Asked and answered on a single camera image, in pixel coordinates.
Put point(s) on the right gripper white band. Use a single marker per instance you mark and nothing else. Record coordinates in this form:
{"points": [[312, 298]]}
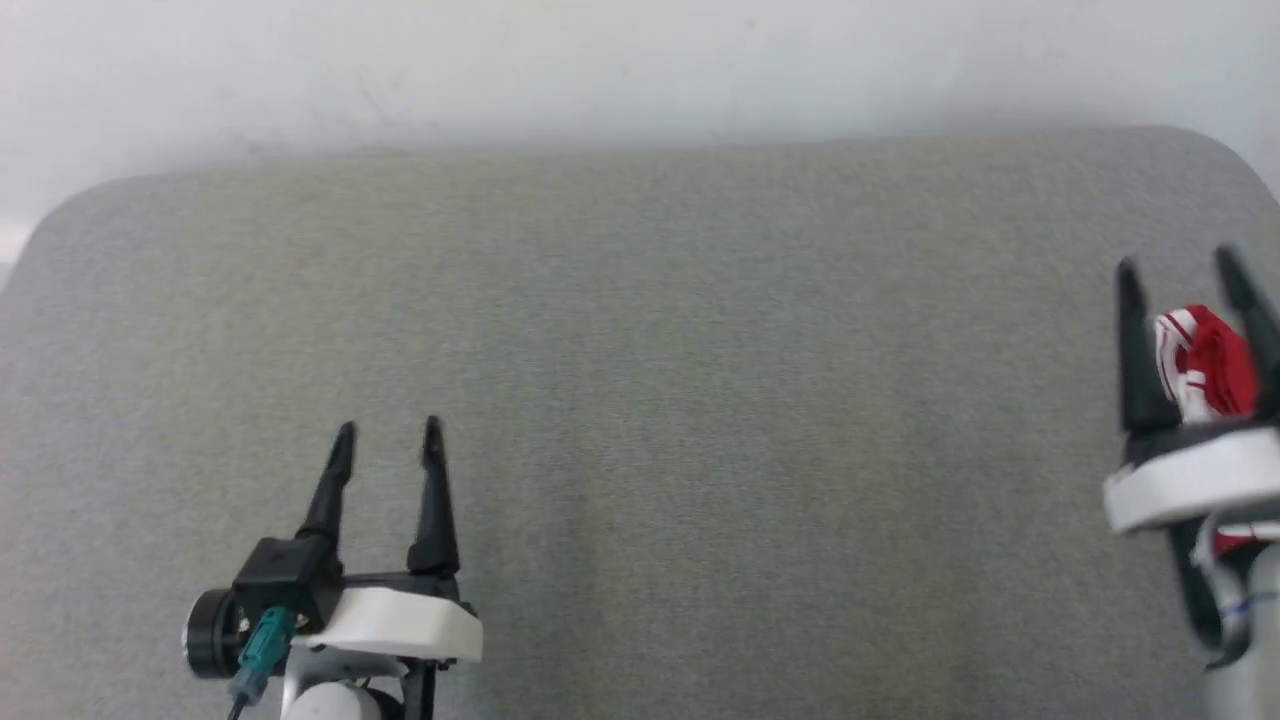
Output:
{"points": [[1190, 482]]}

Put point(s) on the red and white garment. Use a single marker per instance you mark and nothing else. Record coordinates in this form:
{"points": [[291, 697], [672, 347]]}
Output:
{"points": [[1215, 355]]}

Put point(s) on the teal left camera connector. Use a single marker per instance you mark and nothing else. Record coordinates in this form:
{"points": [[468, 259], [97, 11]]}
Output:
{"points": [[265, 640]]}

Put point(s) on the grey fabric sofa cushion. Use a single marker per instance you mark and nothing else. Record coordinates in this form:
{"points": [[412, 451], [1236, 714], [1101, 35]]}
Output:
{"points": [[700, 350]]}

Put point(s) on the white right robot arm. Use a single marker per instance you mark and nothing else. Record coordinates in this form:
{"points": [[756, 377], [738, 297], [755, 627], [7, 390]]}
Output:
{"points": [[1255, 650]]}

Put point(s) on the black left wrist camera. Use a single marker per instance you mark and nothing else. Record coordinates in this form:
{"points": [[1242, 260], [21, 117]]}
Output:
{"points": [[285, 575]]}

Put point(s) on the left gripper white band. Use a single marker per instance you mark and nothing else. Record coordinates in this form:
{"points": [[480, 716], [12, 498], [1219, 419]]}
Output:
{"points": [[395, 622]]}

